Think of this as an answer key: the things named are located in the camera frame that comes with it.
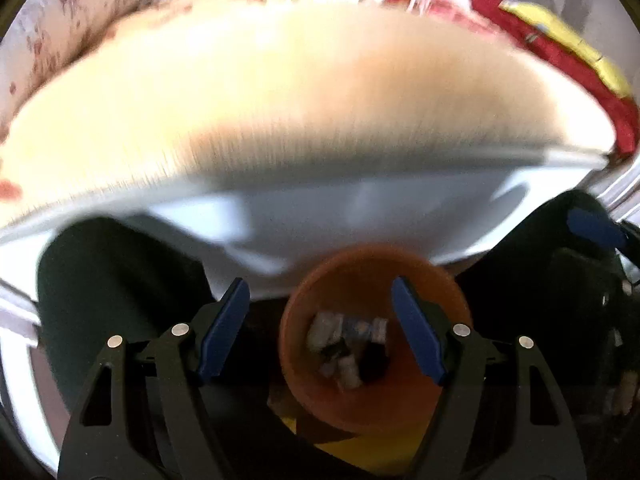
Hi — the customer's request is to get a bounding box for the person's left leg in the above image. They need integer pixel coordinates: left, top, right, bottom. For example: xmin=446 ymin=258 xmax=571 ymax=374
xmin=37 ymin=217 xmax=211 ymax=411

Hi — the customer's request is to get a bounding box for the yellow plastic object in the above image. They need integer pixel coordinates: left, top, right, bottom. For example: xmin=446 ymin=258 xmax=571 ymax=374
xmin=280 ymin=410 xmax=426 ymax=461

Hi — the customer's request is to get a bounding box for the white printed cream tube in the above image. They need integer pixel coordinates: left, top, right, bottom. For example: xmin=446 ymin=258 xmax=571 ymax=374
xmin=307 ymin=312 xmax=343 ymax=348

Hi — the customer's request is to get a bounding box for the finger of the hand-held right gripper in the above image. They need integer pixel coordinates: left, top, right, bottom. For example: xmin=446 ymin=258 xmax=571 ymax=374
xmin=566 ymin=206 xmax=629 ymax=252

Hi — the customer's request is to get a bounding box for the person's leg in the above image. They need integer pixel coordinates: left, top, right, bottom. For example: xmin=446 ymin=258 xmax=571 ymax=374
xmin=37 ymin=217 xmax=211 ymax=411
xmin=455 ymin=190 xmax=621 ymax=391

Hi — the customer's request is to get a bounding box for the red cloth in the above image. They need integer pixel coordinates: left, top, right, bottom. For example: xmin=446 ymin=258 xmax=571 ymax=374
xmin=470 ymin=0 xmax=640 ymax=155

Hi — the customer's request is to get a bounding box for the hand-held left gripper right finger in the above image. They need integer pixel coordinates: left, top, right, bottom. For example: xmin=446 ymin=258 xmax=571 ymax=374
xmin=391 ymin=276 xmax=588 ymax=480

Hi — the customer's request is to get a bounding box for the person's right leg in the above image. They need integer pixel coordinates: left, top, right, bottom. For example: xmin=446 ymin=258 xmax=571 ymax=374
xmin=455 ymin=190 xmax=621 ymax=391

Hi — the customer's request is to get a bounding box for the blue and white box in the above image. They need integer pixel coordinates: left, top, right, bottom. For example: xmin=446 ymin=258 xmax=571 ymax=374
xmin=345 ymin=317 xmax=372 ymax=343

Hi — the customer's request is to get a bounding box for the yellow floral plush blanket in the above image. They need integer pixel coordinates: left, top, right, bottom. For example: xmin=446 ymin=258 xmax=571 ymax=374
xmin=0 ymin=0 xmax=618 ymax=216

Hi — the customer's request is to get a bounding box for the floral white cloth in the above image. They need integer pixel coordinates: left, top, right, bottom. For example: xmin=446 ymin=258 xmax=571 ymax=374
xmin=0 ymin=0 xmax=196 ymax=126

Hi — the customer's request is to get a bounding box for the orange plastic bin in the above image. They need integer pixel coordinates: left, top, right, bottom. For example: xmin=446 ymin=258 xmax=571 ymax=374
xmin=279 ymin=245 xmax=473 ymax=433

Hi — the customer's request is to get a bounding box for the yellow printed pillow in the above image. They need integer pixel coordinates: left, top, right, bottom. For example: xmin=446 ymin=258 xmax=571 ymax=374
xmin=500 ymin=0 xmax=633 ymax=98

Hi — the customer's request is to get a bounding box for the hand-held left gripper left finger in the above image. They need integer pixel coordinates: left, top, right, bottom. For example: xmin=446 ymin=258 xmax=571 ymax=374
xmin=57 ymin=276 xmax=251 ymax=480

